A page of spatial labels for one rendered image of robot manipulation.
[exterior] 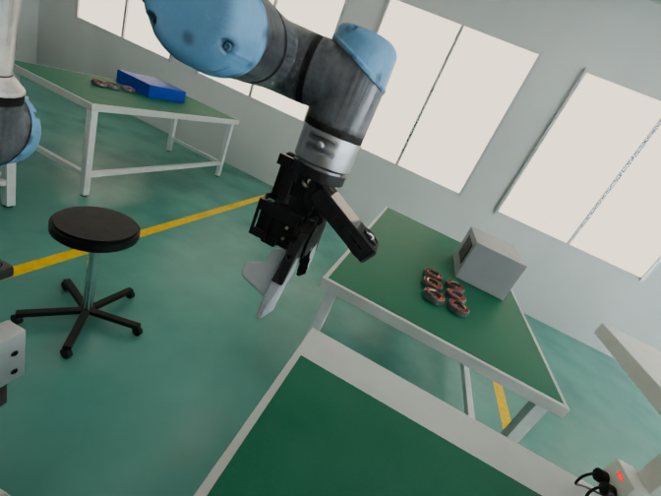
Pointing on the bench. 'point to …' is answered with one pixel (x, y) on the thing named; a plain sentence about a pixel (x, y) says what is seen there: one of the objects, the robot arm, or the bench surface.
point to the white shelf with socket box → (632, 358)
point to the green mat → (349, 449)
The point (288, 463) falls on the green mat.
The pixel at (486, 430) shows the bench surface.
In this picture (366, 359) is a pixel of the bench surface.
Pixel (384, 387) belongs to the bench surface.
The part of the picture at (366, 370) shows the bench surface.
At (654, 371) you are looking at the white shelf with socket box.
